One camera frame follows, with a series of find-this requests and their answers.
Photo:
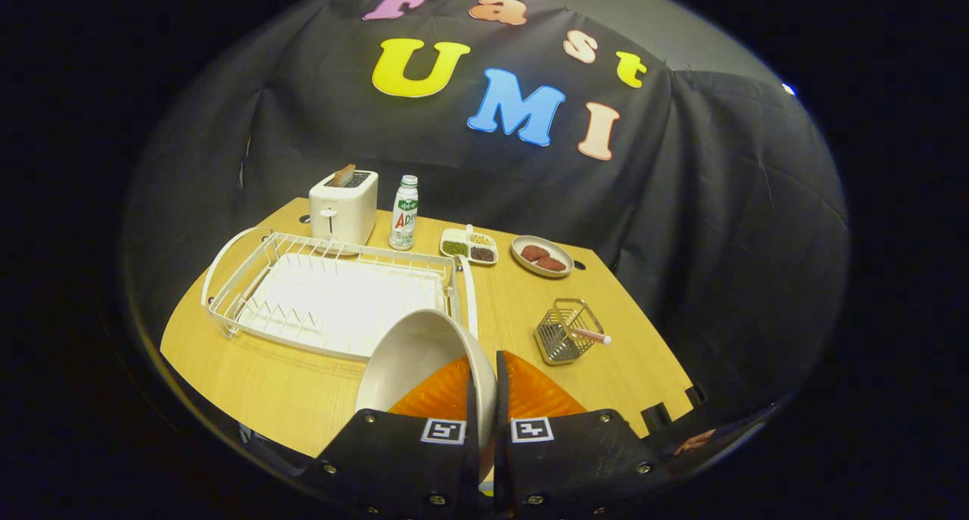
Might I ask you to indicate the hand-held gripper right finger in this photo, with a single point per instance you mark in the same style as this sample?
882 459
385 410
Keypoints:
501 459

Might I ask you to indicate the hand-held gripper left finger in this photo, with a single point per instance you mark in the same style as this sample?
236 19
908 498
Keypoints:
474 459

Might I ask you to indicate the cream round plate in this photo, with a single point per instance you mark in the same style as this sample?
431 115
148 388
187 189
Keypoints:
420 353

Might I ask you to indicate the beige plate with patties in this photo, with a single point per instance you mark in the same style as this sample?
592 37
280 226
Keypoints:
541 270

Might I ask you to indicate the white divided bean dish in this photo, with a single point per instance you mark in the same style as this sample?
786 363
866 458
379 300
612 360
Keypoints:
469 247

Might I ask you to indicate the brown meat patty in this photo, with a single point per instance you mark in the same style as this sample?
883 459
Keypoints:
552 263
534 253

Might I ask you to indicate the white bottle green label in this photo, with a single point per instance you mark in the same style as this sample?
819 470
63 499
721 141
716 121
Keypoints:
403 217

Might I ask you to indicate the white toaster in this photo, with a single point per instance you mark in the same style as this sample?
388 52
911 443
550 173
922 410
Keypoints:
344 217

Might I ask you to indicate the brown bread slice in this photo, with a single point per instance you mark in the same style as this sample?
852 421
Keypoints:
344 175

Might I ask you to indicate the black backdrop cloth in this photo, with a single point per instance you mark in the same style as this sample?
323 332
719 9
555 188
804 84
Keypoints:
681 202

